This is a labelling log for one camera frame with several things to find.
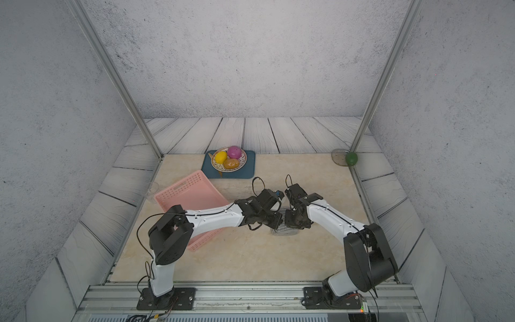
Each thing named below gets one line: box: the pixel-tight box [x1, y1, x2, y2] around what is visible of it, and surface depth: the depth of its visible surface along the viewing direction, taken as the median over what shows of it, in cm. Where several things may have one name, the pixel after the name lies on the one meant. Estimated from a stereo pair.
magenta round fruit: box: [227, 145, 243, 160], surface depth 117 cm
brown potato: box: [223, 158, 240, 170], surface depth 113 cm
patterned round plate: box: [210, 146, 248, 173], surface depth 117 cm
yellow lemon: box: [214, 150, 228, 165], surface depth 117 cm
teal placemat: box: [201, 149, 256, 180], surface depth 113 cm
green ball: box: [345, 151, 359, 166], surface depth 117 cm
